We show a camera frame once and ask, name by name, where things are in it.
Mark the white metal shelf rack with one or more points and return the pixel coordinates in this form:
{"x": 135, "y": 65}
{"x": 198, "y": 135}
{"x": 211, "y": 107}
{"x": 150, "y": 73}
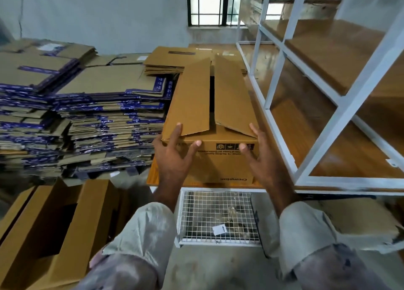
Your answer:
{"x": 346, "y": 110}

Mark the person's left hand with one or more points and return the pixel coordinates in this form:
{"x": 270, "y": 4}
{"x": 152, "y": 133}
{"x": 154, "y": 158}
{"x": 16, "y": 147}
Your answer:
{"x": 171, "y": 163}

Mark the white paper tag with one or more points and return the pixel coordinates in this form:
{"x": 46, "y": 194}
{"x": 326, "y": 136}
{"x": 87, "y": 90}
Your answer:
{"x": 219, "y": 230}

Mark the person's light grey shirt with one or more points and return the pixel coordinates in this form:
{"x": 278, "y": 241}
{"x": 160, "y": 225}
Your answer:
{"x": 145, "y": 236}

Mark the assembled boxes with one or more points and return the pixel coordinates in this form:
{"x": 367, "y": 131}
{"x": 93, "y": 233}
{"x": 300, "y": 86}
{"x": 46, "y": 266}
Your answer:
{"x": 76, "y": 230}

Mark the person's left forearm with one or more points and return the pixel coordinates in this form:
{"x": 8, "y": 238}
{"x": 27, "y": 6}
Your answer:
{"x": 167, "y": 197}

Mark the wooden table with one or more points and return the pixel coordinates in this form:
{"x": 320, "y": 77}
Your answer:
{"x": 353, "y": 154}

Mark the person's right forearm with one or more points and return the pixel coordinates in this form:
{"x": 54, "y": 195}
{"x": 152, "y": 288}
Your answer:
{"x": 285, "y": 197}

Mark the person's right hand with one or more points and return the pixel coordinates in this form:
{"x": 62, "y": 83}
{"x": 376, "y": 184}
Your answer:
{"x": 268, "y": 166}

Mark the crumpled tape scraps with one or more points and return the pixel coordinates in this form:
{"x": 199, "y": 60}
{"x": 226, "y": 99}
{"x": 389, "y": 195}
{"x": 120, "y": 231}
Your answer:
{"x": 230, "y": 211}

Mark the black framed window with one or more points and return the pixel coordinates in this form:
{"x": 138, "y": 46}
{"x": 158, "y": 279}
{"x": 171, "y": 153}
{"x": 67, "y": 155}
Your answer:
{"x": 224, "y": 2}

